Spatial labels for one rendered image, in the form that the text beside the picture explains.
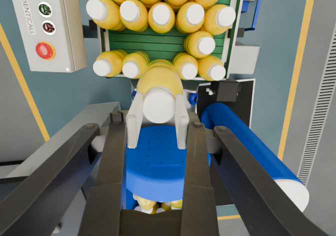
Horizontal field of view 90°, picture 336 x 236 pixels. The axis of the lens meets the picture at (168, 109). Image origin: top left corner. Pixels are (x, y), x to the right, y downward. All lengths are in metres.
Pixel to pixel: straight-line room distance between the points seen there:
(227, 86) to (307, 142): 1.92
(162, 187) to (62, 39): 0.41
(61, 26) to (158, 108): 0.35
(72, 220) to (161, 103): 0.86
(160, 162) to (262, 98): 1.54
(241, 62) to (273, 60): 1.10
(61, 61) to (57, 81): 1.34
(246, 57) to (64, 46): 0.61
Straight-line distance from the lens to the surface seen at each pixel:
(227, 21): 0.45
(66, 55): 0.49
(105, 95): 1.69
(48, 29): 0.49
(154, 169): 0.46
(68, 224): 1.02
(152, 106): 0.19
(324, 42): 2.07
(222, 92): 0.59
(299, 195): 0.95
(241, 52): 0.74
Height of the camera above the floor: 1.53
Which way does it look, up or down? 67 degrees down
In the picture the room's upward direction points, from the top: 176 degrees clockwise
